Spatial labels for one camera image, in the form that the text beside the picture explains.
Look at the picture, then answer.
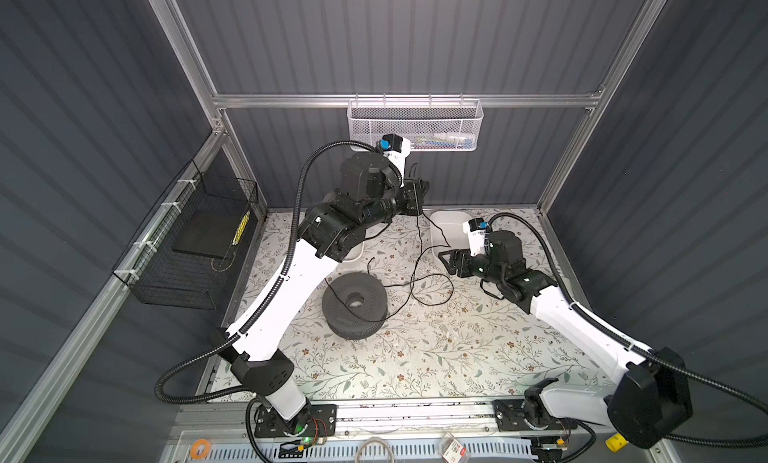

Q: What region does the white tray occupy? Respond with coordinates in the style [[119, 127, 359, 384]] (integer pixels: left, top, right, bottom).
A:
[[340, 210, 367, 263], [428, 210, 472, 257]]

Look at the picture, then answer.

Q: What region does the black cable spool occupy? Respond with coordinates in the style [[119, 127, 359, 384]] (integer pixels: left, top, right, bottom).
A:
[[322, 272, 389, 341]]

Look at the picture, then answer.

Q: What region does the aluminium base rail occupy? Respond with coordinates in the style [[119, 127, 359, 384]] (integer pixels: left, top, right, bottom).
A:
[[173, 396, 631, 440]]

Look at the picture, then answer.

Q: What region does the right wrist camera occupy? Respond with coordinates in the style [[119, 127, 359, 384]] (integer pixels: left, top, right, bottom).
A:
[[462, 217, 490, 257]]

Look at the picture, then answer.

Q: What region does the black wire basket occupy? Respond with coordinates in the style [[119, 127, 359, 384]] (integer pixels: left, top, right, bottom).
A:
[[113, 164, 260, 310]]

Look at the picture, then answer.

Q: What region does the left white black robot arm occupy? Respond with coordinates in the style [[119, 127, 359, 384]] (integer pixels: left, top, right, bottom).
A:
[[154, 133, 429, 435]]

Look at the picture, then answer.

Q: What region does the white wire mesh basket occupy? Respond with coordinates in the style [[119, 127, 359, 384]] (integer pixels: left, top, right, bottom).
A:
[[346, 96, 484, 152]]

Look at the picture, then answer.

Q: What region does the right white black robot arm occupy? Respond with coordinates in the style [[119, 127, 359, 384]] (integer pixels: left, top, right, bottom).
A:
[[438, 214, 767, 449]]

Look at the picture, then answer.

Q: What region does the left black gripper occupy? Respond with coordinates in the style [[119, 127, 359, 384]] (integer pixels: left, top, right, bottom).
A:
[[358, 176, 427, 234]]

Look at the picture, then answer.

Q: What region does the small plastic packet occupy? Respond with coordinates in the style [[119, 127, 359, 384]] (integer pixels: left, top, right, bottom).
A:
[[438, 432, 469, 463]]

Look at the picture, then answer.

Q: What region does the left white tray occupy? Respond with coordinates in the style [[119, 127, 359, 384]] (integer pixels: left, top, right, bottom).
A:
[[340, 210, 367, 263]]

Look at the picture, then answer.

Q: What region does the grey cable loop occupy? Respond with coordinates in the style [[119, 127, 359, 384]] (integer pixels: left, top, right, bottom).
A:
[[355, 437, 396, 463]]

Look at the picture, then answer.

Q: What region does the black box in basket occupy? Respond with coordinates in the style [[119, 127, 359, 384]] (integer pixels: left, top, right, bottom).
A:
[[171, 210, 250, 259]]

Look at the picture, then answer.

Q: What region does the orange tape roll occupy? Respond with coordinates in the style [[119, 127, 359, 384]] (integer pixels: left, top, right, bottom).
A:
[[189, 439, 212, 460]]

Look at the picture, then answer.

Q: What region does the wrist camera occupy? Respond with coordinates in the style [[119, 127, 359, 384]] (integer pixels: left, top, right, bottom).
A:
[[376, 133, 412, 174], [462, 217, 490, 257]]

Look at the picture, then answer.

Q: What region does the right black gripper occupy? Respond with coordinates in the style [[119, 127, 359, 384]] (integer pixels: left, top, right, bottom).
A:
[[439, 246, 504, 287]]

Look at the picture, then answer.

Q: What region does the right white tray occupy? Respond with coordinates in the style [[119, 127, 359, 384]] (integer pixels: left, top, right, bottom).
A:
[[428, 210, 472, 257]]

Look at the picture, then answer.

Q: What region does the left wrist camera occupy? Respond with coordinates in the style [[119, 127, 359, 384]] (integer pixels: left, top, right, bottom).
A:
[[376, 133, 412, 174]]

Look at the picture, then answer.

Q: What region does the yellow glue bottle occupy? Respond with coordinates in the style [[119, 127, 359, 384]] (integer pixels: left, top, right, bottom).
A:
[[605, 433, 629, 453]]

